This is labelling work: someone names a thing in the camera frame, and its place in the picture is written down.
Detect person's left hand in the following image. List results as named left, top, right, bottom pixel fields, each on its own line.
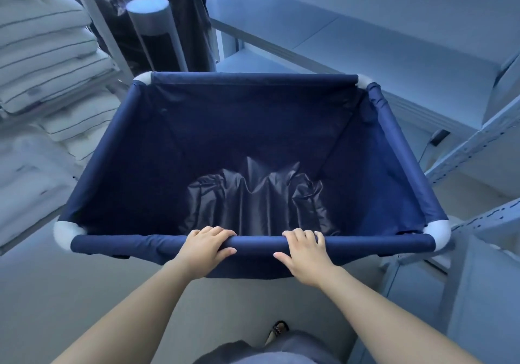
left=173, top=225, right=238, bottom=282

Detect person's right hand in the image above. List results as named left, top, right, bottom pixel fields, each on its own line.
left=272, top=227, right=338, bottom=289

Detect navy fabric laundry cart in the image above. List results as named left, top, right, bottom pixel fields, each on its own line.
left=53, top=71, right=452, bottom=280

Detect person's left forearm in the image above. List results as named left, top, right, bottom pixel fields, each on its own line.
left=50, top=260, right=212, bottom=364

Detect person's right forearm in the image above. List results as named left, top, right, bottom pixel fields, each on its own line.
left=315, top=266, right=486, bottom=364

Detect person's grey trousers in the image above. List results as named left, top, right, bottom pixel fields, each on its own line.
left=194, top=330, right=346, bottom=364

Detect black woven sandal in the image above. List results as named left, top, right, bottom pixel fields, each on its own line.
left=264, top=320, right=290, bottom=347

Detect grey metal shelving rack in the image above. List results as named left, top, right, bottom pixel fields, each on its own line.
left=203, top=0, right=520, bottom=186
left=378, top=197, right=520, bottom=364

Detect black plastic bag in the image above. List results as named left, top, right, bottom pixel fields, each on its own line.
left=67, top=0, right=216, bottom=80

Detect grey black tower fan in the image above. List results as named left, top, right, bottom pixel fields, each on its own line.
left=126, top=0, right=190, bottom=78

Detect black power cable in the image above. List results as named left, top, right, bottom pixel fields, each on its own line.
left=417, top=129, right=451, bottom=172

